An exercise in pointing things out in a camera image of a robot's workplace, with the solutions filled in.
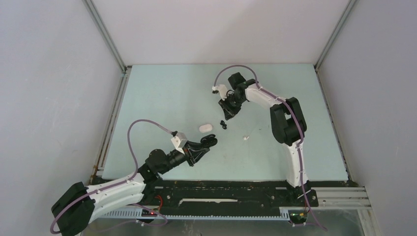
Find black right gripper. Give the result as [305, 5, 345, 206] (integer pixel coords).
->
[219, 93, 245, 120]

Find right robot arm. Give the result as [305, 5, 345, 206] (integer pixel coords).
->
[212, 73, 312, 208]

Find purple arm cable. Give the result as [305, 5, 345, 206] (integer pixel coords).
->
[50, 119, 173, 235]
[213, 64, 327, 230]

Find white oval charging case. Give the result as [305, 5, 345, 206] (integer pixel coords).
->
[199, 123, 213, 133]

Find aluminium frame rail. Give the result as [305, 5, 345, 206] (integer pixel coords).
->
[73, 185, 372, 212]

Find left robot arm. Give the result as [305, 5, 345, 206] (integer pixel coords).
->
[50, 135, 217, 236]

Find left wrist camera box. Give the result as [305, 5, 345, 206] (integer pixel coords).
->
[171, 132, 188, 154]

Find black oval charging case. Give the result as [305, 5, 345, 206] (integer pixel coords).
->
[200, 134, 218, 148]

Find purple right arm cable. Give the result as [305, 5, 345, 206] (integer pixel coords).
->
[213, 64, 327, 230]

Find white cable duct strip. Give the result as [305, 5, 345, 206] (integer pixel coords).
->
[99, 207, 290, 221]

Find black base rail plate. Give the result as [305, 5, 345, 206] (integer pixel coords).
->
[94, 177, 353, 217]

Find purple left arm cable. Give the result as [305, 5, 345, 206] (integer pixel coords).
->
[50, 119, 173, 235]

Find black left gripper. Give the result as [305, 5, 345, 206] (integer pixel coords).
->
[158, 140, 209, 175]

